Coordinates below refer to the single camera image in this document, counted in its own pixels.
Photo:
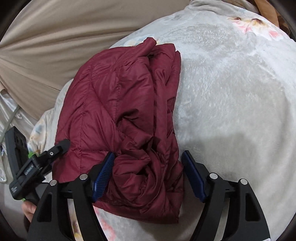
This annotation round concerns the white floral fleece blanket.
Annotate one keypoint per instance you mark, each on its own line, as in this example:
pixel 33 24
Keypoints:
pixel 235 108

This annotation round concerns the person's left hand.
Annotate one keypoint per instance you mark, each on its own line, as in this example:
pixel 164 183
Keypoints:
pixel 28 209

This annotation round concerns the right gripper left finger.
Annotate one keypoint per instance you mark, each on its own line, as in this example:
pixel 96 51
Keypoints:
pixel 51 220

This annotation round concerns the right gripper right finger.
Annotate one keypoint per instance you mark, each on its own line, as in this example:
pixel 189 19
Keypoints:
pixel 245 219

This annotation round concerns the maroon quilted puffer jacket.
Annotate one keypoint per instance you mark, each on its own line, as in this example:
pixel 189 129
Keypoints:
pixel 122 100

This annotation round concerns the orange-brown hanging garment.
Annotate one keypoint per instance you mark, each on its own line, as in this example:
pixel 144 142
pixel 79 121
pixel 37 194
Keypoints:
pixel 271 14

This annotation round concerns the beige draped curtain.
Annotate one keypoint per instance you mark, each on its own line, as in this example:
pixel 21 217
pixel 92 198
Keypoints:
pixel 49 41

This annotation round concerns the green cloth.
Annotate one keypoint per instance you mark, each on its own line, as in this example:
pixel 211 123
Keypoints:
pixel 30 154

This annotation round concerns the silver satin fabric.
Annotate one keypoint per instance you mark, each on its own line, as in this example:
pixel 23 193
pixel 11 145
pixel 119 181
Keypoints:
pixel 12 115

